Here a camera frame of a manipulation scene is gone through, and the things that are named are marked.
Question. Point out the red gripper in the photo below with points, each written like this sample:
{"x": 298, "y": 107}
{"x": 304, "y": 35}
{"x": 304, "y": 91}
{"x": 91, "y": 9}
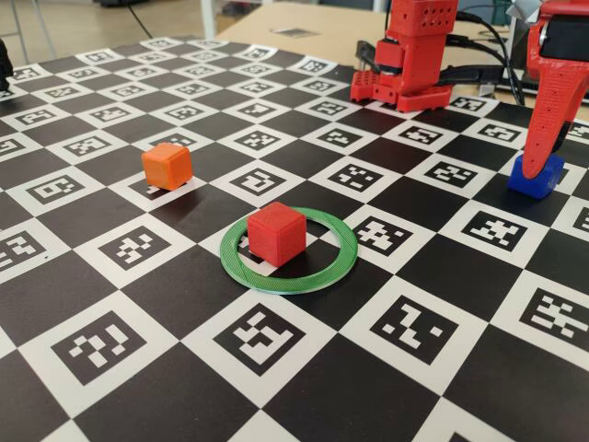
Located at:
{"x": 548, "y": 98}

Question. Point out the blue cube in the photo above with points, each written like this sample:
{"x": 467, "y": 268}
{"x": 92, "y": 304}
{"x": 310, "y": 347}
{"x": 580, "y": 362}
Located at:
{"x": 529, "y": 188}

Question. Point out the red cube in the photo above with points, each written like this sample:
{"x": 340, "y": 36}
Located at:
{"x": 276, "y": 235}

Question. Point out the red robot arm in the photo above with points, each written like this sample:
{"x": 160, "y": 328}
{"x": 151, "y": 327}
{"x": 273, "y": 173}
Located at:
{"x": 414, "y": 55}

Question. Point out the orange cube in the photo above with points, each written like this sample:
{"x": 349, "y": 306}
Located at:
{"x": 165, "y": 166}

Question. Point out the small printed marker sheet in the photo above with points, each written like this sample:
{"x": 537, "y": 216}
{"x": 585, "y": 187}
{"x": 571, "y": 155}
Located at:
{"x": 294, "y": 32}

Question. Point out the checkerboard marker mat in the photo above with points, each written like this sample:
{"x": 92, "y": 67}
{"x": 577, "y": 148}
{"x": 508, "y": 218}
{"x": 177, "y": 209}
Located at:
{"x": 349, "y": 396}

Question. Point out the white pole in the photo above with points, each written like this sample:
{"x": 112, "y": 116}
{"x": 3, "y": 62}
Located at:
{"x": 208, "y": 18}

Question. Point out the small black stand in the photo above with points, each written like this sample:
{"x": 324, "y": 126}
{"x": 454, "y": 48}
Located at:
{"x": 3, "y": 64}

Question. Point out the grey duct tape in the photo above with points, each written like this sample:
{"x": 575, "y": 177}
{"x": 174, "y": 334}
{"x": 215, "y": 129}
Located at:
{"x": 524, "y": 7}

